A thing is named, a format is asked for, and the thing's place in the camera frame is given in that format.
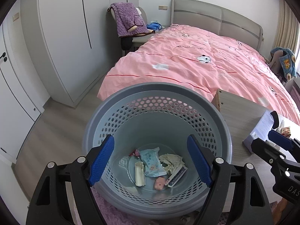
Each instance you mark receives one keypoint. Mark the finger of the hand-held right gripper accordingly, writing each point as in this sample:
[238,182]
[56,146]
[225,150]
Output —
[281,139]
[264,148]

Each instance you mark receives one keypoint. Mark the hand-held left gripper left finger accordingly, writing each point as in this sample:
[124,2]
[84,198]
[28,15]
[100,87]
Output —
[100,161]

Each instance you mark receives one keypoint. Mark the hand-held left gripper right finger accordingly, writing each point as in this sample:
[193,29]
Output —
[199,161]

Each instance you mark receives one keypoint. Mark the lavender cardboard box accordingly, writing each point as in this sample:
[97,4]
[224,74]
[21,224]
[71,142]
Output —
[257,131]

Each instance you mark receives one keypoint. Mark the cream plastic wrapper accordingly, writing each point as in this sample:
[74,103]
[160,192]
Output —
[172,160]

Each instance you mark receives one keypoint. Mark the small white barcode box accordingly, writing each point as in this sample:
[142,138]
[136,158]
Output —
[177,177]

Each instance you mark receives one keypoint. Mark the small red wrapper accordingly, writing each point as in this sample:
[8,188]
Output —
[135,153]

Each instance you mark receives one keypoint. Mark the pink pig toy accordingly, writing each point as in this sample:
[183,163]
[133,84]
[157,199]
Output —
[159,184]

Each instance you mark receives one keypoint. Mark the light blue wipes packet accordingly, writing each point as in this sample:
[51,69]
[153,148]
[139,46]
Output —
[151,163]

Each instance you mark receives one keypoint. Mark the blue-grey perforated plastic basket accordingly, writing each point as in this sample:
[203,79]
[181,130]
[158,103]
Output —
[152,107]

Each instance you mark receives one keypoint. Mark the grey wooden table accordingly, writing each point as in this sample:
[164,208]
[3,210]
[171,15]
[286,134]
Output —
[236,121]

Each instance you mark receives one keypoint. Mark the pink fluffy rug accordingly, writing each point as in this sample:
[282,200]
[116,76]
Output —
[110,213]

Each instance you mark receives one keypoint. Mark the blue garment with bear patch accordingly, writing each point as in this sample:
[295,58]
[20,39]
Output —
[286,63]

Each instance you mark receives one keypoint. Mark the grey chair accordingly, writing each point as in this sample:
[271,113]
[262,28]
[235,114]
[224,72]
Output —
[276,58]

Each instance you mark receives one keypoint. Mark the bed with pink duvet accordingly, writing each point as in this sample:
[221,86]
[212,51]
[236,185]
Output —
[187,70]

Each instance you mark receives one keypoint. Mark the beige curtain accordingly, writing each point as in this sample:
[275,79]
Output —
[289,28]

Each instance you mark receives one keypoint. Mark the white cabinet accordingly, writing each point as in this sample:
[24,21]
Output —
[16,86]

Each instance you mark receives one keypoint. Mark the black cloth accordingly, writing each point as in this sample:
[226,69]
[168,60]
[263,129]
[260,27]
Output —
[126,44]

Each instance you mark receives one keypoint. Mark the white wardrobe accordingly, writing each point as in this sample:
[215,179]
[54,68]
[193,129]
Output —
[65,39]

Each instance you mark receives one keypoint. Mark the grey nightstand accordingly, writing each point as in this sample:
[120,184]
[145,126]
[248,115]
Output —
[164,28]

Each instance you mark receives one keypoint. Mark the grey bed headboard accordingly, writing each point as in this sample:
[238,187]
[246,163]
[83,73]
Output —
[211,16]

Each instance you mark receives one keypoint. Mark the blue bag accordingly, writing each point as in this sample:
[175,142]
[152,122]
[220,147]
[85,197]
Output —
[154,25]

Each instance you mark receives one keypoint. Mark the beige chair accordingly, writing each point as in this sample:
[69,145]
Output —
[144,16]

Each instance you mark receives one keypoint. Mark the beige wall socket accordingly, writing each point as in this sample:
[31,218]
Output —
[162,7]

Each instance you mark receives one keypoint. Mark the beige wall switch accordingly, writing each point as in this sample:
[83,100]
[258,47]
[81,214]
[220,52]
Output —
[15,17]

